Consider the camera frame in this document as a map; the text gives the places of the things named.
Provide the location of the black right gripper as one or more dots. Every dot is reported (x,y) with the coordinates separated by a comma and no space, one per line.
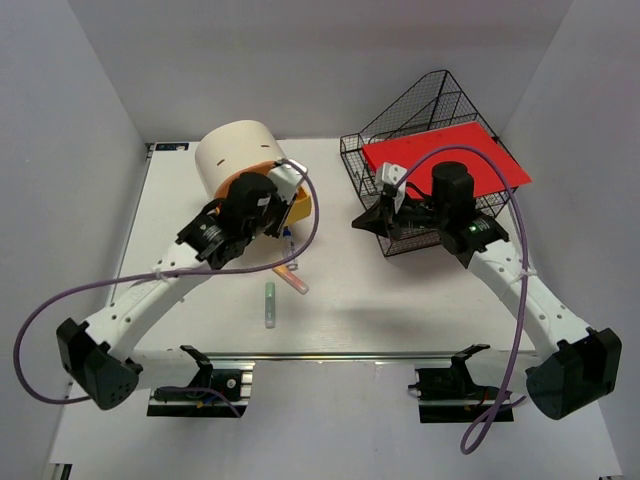
(377,219)

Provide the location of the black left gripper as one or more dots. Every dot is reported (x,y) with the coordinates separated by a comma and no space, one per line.
(284,209)

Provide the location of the clear blue-capped spray bottle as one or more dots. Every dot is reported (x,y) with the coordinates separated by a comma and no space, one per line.
(289,249)

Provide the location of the orange highlighter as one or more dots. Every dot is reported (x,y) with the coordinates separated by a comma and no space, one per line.
(288,276)

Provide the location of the round cream drawer organizer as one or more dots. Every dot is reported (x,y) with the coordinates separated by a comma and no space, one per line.
(233,161)

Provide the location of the green highlighter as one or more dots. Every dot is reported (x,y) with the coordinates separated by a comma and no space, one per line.
(270,305)

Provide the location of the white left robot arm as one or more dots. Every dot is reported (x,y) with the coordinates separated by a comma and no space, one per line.
(100,352)

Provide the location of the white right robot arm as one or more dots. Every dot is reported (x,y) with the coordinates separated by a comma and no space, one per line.
(573,364)

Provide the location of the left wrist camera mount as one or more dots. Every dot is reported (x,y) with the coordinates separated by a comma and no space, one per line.
(287,175)

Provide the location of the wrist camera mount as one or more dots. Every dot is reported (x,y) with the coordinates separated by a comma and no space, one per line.
(287,175)
(389,180)

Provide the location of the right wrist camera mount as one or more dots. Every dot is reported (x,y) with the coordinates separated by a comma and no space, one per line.
(389,180)

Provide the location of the aluminium table edge rail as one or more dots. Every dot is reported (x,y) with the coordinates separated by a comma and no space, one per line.
(330,356)

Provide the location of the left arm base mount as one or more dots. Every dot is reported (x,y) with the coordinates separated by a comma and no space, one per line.
(223,393)

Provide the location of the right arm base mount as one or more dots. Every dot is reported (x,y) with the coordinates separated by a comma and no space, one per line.
(443,399)

